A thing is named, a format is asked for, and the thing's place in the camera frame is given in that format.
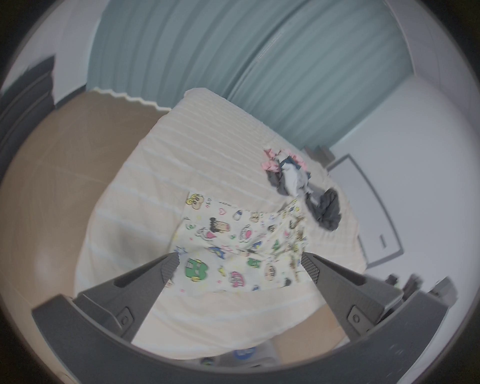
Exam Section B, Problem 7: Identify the black garment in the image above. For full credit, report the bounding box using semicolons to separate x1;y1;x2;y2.
305;187;342;231

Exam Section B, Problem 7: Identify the grey bedside table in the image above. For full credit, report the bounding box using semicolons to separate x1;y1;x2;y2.
303;144;336;169

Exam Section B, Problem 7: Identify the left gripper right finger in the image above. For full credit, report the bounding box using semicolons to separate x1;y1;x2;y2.
301;251;405;342

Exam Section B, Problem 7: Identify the white printed pyjama top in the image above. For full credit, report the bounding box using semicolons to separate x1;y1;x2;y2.
173;191;312;294

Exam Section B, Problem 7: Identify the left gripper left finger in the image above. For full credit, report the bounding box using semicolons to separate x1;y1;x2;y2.
73;252;180;342

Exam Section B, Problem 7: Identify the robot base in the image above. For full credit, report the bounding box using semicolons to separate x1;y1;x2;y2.
197;337;280;370

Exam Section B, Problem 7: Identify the bed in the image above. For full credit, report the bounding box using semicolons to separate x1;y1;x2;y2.
74;87;405;351

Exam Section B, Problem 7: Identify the pile of clothes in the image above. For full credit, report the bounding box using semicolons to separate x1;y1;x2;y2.
262;147;314;197

